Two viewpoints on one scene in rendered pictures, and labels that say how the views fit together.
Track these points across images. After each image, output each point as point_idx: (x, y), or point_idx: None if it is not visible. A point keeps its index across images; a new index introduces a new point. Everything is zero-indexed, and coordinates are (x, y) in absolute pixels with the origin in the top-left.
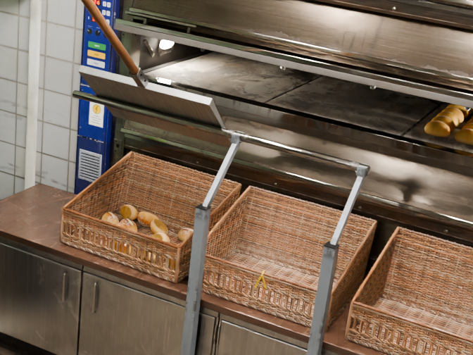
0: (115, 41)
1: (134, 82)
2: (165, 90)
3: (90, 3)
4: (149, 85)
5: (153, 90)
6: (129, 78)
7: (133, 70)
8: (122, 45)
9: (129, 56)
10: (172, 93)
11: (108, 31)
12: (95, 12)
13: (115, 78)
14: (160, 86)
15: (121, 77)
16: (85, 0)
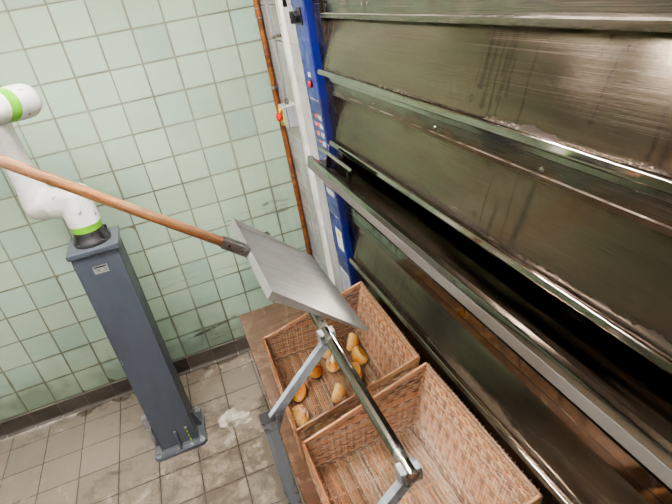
0: (155, 221)
1: None
2: (254, 266)
3: (73, 191)
4: (249, 255)
5: (249, 262)
6: (244, 242)
7: (212, 243)
8: (171, 223)
9: (195, 231)
10: (255, 271)
11: (132, 213)
12: (90, 198)
13: (239, 239)
14: (253, 260)
15: (242, 238)
16: (62, 189)
